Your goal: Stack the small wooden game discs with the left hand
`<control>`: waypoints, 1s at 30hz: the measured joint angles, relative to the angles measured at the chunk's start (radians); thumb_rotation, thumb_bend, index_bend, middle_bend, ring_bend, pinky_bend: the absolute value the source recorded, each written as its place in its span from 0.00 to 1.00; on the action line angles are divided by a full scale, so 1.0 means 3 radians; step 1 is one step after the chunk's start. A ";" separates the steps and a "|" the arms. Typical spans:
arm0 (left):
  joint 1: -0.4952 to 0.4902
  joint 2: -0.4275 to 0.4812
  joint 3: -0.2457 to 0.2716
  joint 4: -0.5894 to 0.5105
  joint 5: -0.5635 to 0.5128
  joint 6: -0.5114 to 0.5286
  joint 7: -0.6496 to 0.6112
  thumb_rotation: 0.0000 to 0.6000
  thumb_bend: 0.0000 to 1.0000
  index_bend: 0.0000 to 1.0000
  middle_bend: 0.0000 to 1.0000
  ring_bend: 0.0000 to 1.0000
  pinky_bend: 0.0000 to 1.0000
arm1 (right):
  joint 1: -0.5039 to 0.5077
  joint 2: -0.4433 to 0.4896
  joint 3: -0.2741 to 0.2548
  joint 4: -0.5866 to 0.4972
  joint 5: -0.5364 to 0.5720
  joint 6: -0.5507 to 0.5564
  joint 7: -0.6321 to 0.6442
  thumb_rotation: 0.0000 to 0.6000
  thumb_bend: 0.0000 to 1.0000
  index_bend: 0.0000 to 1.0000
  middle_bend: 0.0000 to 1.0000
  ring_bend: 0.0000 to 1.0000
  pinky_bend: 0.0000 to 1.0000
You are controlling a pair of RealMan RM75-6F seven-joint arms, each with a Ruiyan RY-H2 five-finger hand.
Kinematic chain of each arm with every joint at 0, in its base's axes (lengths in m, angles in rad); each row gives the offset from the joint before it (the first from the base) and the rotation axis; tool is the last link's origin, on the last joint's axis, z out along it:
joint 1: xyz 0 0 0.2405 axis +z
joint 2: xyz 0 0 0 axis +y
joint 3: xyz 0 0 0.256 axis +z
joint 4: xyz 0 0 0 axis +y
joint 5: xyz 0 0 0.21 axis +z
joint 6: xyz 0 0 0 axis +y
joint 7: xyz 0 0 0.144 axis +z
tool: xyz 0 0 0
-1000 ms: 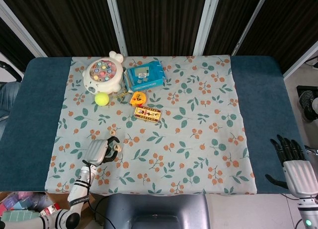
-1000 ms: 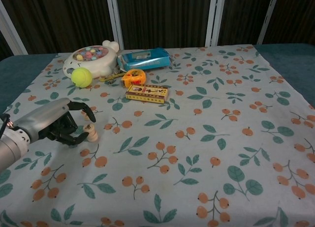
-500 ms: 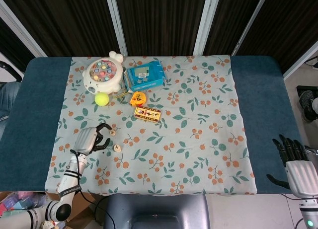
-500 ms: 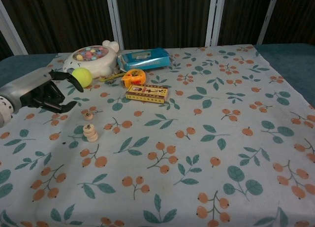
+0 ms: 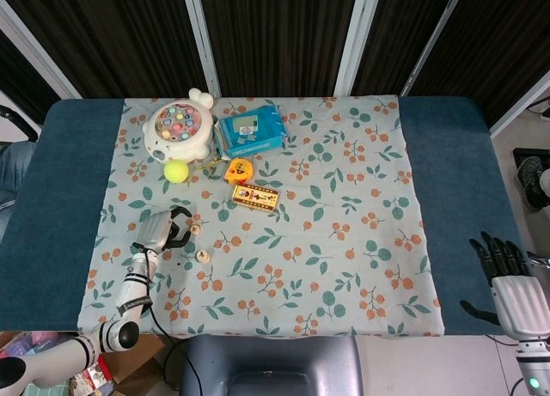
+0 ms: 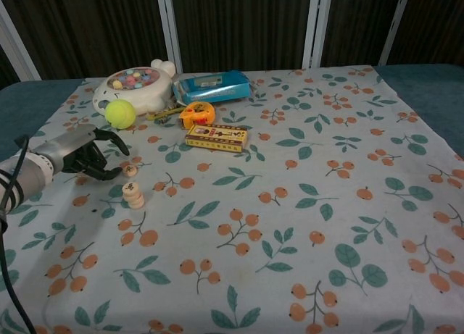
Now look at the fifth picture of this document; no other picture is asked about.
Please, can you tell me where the red snack packet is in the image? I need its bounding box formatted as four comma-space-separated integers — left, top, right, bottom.
69, 356, 113, 395

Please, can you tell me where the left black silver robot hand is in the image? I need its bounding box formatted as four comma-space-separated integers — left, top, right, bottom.
133, 206, 194, 254

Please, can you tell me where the black curved armrest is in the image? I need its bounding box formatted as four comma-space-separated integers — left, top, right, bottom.
0, 105, 40, 143

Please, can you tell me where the floral leaf fruit tablecloth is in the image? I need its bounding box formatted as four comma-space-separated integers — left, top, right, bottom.
76, 94, 446, 339

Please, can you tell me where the green checked cloth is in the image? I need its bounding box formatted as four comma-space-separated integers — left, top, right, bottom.
25, 381, 72, 396

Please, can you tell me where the dark ribbed partition panel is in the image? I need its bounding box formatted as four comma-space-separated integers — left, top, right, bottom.
198, 0, 361, 97
407, 0, 550, 129
0, 0, 211, 100
351, 0, 457, 97

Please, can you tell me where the black sneaker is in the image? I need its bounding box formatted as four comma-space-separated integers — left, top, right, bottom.
515, 155, 550, 212

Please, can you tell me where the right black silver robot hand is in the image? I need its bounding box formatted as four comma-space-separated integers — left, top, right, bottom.
459, 231, 550, 341

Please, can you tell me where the brown cardboard box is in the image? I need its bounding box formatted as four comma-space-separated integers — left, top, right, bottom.
0, 330, 167, 396

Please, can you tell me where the blue grey chair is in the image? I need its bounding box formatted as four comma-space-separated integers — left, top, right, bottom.
0, 141, 38, 209

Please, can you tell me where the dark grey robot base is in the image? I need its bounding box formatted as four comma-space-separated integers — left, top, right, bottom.
178, 334, 364, 396

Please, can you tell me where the yellow tennis ball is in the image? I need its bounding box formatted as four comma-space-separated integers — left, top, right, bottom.
163, 160, 190, 186

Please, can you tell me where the white partition frame post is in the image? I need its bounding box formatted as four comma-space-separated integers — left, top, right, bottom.
333, 0, 384, 97
488, 68, 550, 138
400, 0, 468, 97
0, 0, 83, 100
179, 0, 223, 97

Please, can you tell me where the orange tape measure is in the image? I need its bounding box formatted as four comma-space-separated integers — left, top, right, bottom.
224, 156, 255, 186

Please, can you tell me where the yellow red chess box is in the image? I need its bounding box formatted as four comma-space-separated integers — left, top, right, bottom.
231, 183, 281, 213

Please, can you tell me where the teal padded table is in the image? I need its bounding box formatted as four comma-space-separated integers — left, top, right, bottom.
0, 95, 538, 335

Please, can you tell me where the white fishing game toy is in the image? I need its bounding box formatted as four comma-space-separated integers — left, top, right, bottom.
142, 88, 215, 163

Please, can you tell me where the blue cardboard box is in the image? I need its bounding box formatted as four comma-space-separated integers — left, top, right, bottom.
213, 105, 288, 160

